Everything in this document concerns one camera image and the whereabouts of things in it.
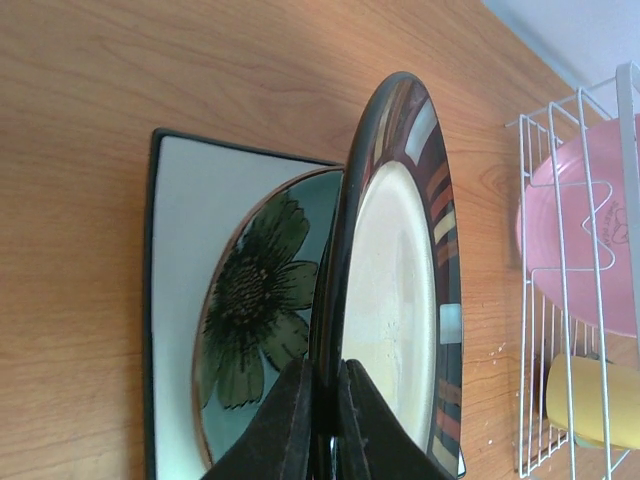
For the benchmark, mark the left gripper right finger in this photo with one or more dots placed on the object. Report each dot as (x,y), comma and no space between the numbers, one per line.
(371,442)

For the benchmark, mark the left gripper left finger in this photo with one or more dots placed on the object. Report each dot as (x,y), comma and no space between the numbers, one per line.
(276,444)

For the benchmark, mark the dark striped rim plate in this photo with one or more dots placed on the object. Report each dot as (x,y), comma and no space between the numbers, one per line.
(388,292)

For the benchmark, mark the yellow mug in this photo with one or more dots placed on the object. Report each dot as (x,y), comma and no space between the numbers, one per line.
(559,402)

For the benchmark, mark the pink plate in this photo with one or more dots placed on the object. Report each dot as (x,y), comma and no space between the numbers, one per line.
(574,231)

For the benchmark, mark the teal flower plate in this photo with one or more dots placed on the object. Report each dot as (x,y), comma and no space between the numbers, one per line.
(256,313)

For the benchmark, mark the white square plate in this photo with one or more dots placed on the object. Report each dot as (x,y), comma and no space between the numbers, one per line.
(200,193)

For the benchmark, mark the white wire dish rack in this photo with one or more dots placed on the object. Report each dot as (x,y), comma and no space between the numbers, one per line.
(547,330)

